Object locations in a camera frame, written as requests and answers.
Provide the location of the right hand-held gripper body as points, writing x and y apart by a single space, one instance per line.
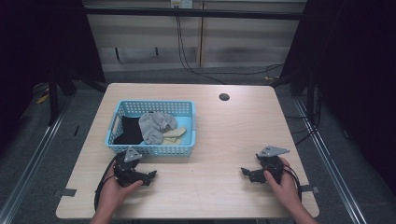
272 165

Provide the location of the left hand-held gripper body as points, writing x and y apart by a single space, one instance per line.
127 174

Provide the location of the person's left hand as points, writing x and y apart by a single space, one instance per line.
112 189

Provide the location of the person's right hand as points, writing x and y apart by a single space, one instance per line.
285 188

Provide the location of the light blue plastic basket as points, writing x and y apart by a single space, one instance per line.
149 150

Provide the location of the beige sock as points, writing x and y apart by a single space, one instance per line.
176 132
172 141

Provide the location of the black sock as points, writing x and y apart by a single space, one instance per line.
130 132

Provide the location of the grey tape strip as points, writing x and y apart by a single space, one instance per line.
309 188
66 192

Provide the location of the grey sock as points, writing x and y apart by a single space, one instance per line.
154 127

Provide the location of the black stand leg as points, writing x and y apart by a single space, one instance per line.
53 99

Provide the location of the yellow thing on floor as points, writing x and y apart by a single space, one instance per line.
42 99

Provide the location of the black curtain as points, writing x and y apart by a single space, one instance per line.
40 46
358 77

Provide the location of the metal floor rail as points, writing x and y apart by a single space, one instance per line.
31 168
330 161

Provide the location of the black horizontal frame bar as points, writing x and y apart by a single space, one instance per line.
193 13

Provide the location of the white wall socket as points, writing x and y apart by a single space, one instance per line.
182 3

